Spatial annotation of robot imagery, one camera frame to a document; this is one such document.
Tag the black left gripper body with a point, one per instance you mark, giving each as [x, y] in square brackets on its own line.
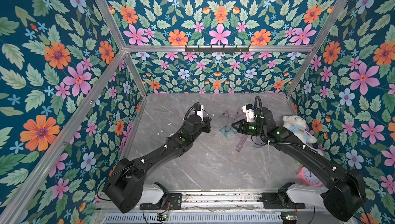
[202, 127]

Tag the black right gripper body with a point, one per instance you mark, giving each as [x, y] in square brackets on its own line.
[237, 126]

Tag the long purple triangle ruler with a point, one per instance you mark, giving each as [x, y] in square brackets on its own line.
[239, 113]

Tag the purple straight ruler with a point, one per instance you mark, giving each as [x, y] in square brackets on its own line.
[241, 143]

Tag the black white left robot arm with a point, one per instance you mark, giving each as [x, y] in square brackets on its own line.
[125, 186]

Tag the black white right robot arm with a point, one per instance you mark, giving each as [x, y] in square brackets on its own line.
[341, 192]

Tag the white teddy bear blue shirt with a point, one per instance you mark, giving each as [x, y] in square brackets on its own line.
[298, 126]

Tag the pink alarm clock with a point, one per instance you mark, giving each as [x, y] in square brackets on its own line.
[307, 178]

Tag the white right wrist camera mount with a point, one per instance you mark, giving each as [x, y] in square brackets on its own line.
[248, 110]

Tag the black hook rail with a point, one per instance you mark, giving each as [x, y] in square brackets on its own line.
[216, 49]

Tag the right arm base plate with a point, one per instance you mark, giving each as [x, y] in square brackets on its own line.
[276, 200]

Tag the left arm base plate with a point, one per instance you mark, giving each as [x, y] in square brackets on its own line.
[171, 201]

